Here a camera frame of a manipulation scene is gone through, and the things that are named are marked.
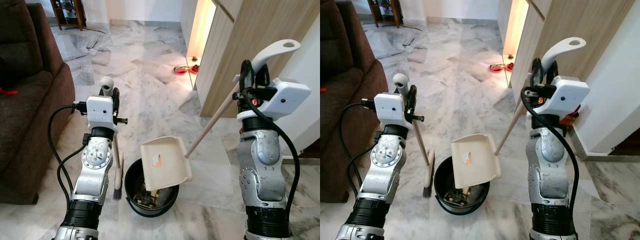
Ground dark wooden shelf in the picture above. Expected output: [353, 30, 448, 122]
[367, 0, 404, 29]
[49, 0, 86, 31]

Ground light wooden cabinet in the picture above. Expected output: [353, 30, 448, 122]
[509, 0, 636, 91]
[194, 0, 321, 119]

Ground mixed rubbish pieces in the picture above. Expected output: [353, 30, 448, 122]
[442, 186, 474, 206]
[131, 187, 162, 207]

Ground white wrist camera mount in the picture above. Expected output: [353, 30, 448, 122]
[236, 78, 312, 122]
[537, 75, 591, 117]
[86, 96, 119, 134]
[373, 92, 412, 132]

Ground dark brown sofa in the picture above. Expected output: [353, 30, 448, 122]
[320, 0, 389, 204]
[0, 0, 76, 205]

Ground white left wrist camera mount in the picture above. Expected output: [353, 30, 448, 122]
[86, 96, 119, 134]
[373, 92, 412, 132]

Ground round black bin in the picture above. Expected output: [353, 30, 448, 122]
[432, 155, 491, 216]
[124, 158, 180, 217]

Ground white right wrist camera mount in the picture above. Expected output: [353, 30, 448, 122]
[537, 75, 591, 117]
[236, 78, 312, 122]

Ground beige long-handled dustpan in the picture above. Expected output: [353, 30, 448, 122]
[450, 37, 587, 190]
[139, 39, 302, 192]

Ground red plastic object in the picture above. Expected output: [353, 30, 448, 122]
[559, 104, 582, 126]

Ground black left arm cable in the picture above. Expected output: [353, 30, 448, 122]
[47, 102, 90, 211]
[340, 102, 382, 202]

